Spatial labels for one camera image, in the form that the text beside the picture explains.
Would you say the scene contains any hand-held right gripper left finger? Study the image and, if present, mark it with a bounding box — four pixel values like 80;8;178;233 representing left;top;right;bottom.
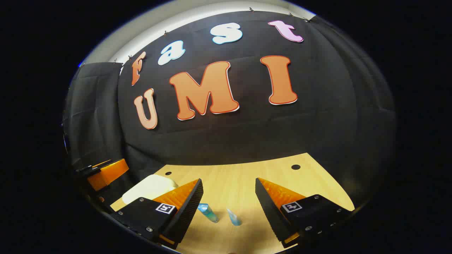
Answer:
111;178;204;250

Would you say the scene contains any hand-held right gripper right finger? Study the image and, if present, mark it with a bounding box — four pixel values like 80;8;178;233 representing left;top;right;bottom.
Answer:
255;177;353;249

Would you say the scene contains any pale blue skin care tube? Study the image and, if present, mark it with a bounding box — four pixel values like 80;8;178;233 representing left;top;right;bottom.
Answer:
226;208;243;226

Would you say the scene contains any pale yellow suitcase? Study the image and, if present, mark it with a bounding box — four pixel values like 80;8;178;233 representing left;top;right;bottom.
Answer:
122;175;179;206

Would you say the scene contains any black backdrop cloth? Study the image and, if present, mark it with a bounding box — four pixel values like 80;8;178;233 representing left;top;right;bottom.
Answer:
64;11;398;212

